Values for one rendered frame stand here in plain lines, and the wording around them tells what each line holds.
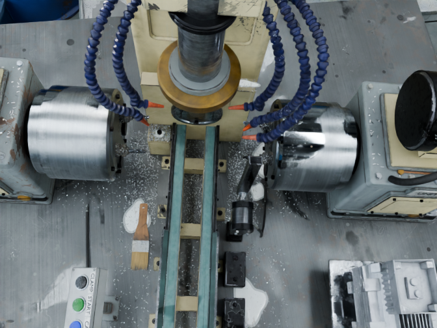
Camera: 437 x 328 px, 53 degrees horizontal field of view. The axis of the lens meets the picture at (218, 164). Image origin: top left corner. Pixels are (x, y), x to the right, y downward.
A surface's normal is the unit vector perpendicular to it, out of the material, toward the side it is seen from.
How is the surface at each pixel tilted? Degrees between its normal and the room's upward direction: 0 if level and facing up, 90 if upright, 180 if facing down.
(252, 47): 90
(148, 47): 90
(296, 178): 66
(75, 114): 2
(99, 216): 0
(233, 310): 0
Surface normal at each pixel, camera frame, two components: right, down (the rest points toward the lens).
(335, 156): 0.04, 0.22
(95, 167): 0.00, 0.72
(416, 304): 0.07, -0.33
